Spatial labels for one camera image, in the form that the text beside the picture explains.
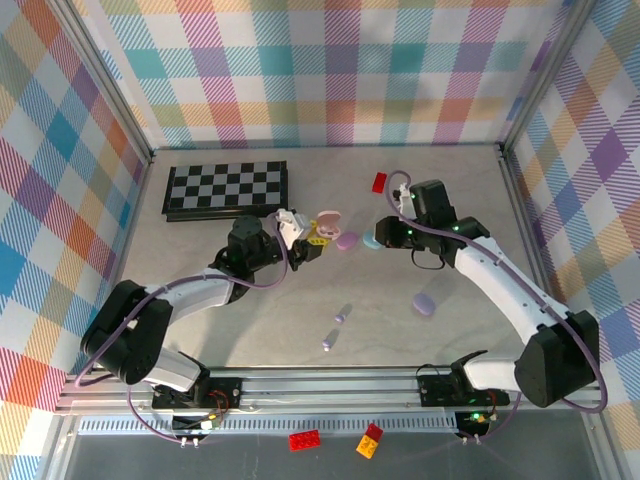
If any salmon pink earbud case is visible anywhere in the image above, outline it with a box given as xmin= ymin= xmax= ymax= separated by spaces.
xmin=316 ymin=210 xmax=343 ymax=240

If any black and grey chessboard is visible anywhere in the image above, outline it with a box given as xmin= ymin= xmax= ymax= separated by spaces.
xmin=160 ymin=160 xmax=290 ymax=224

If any black controller box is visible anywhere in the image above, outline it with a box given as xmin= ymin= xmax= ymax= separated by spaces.
xmin=454 ymin=409 xmax=494 ymax=435
xmin=171 ymin=413 xmax=225 ymax=434

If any wide red toy brick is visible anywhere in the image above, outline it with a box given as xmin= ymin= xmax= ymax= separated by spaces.
xmin=288 ymin=430 xmax=322 ymax=451

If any orange yellow toy brick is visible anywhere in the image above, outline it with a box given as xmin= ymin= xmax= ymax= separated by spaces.
xmin=355 ymin=433 xmax=381 ymax=459

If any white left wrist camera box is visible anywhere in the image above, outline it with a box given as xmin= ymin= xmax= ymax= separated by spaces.
xmin=274 ymin=208 xmax=316 ymax=246

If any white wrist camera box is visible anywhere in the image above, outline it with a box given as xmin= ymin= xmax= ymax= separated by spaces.
xmin=274 ymin=208 xmax=316 ymax=246
xmin=392 ymin=182 xmax=414 ymax=211

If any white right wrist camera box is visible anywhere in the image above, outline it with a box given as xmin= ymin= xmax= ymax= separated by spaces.
xmin=392 ymin=182 xmax=414 ymax=211

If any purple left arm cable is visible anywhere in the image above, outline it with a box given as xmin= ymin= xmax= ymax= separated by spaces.
xmin=73 ymin=213 xmax=291 ymax=444

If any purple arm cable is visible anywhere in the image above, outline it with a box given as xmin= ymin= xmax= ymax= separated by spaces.
xmin=73 ymin=213 xmax=291 ymax=444
xmin=385 ymin=169 xmax=609 ymax=444

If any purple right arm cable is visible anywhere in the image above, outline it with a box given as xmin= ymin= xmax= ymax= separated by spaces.
xmin=385 ymin=169 xmax=609 ymax=444

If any aluminium side rail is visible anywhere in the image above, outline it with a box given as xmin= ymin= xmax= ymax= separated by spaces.
xmin=102 ymin=149 xmax=157 ymax=311
xmin=497 ymin=143 xmax=571 ymax=321

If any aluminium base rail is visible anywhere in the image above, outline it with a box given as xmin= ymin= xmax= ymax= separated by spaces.
xmin=54 ymin=367 xmax=616 ymax=415

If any aluminium frame post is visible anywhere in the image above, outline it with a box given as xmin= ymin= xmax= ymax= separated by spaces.
xmin=49 ymin=0 xmax=156 ymax=169
xmin=497 ymin=0 xmax=601 ymax=156

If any white slotted cable duct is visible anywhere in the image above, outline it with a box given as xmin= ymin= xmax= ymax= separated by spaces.
xmin=78 ymin=417 xmax=459 ymax=435

